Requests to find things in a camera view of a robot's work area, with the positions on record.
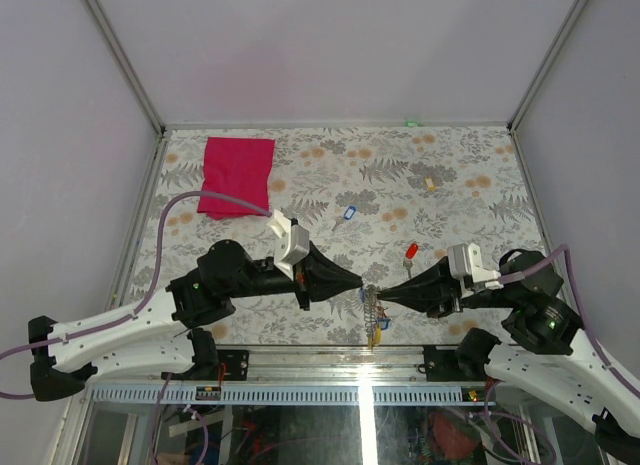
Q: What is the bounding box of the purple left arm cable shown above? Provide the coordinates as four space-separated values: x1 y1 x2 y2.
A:
0 192 275 400

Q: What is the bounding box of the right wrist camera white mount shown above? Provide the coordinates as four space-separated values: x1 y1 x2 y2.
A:
447 243 503 290

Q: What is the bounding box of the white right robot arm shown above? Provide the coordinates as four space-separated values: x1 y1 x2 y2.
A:
377 244 639 464

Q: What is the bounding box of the loose blue tag key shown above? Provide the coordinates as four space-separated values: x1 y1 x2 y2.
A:
331 206 356 232

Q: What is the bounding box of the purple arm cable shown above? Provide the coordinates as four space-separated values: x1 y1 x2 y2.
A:
0 192 275 400
499 243 640 401

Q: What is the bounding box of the pink folded cloth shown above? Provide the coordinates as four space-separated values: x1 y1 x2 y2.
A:
197 137 275 220

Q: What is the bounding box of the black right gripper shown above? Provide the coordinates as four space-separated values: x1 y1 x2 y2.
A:
375 253 519 317

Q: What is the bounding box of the metal front rail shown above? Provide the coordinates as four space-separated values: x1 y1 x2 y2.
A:
87 346 489 406

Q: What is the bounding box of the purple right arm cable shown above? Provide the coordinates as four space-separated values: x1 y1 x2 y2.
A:
499 243 640 401

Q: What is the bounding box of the aluminium enclosure frame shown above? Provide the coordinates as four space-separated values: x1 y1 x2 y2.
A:
49 0 640 465

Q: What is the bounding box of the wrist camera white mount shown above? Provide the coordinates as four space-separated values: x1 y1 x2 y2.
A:
267 210 310 281
447 243 503 290

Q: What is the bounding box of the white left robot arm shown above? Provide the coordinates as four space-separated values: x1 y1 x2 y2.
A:
28 240 362 402

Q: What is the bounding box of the loose yellow tag key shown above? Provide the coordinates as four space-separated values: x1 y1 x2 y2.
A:
425 177 436 191

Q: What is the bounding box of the loose red tag key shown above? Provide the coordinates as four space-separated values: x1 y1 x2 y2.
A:
403 243 419 279

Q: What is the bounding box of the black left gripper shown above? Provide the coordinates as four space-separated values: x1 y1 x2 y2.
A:
230 242 366 312

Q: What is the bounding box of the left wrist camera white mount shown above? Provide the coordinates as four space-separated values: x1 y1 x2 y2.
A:
267 210 310 281

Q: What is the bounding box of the grey keyring with yellow handle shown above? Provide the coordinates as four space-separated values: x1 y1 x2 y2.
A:
360 285 391 347

